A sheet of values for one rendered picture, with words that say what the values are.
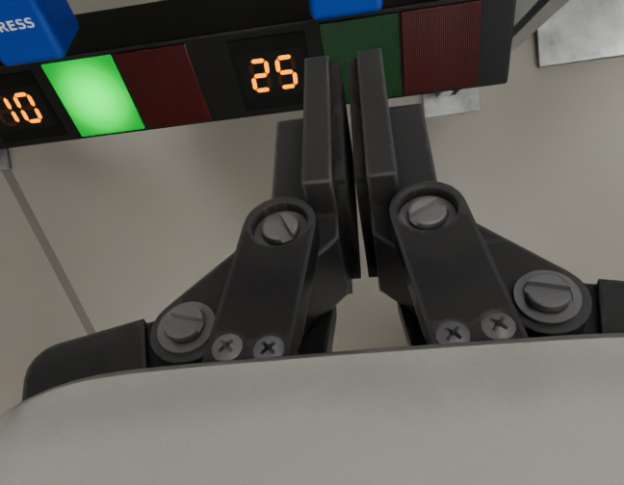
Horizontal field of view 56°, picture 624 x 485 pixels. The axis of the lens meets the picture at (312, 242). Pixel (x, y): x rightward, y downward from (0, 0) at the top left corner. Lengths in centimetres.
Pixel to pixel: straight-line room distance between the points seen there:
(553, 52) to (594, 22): 7
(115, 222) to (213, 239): 16
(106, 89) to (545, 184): 75
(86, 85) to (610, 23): 80
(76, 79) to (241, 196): 68
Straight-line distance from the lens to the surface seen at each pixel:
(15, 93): 27
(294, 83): 24
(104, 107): 26
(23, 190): 106
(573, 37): 94
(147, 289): 98
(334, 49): 23
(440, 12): 23
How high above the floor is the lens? 89
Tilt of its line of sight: 81 degrees down
